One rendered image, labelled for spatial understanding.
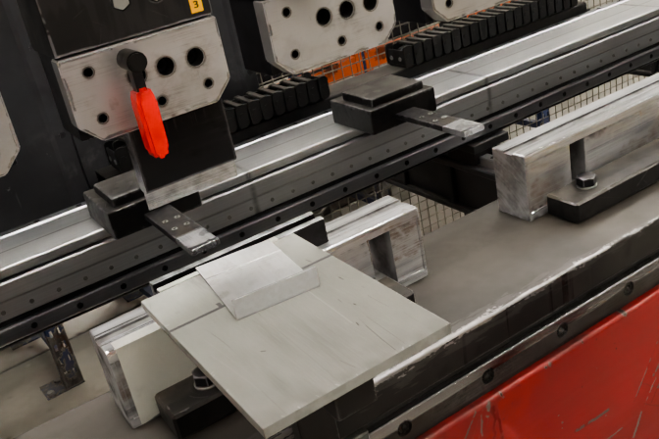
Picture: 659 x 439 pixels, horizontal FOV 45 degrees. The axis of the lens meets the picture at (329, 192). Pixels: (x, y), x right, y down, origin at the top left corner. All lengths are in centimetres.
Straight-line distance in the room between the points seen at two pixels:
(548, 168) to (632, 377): 30
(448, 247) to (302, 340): 41
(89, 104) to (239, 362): 26
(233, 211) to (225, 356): 46
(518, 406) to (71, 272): 58
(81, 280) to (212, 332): 37
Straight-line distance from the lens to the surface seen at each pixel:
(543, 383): 102
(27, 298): 106
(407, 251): 95
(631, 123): 120
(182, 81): 74
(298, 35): 79
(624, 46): 159
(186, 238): 91
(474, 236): 106
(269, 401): 62
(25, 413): 266
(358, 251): 91
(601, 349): 108
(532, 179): 107
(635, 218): 108
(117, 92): 72
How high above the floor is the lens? 137
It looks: 23 degrees down
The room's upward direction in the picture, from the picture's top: 12 degrees counter-clockwise
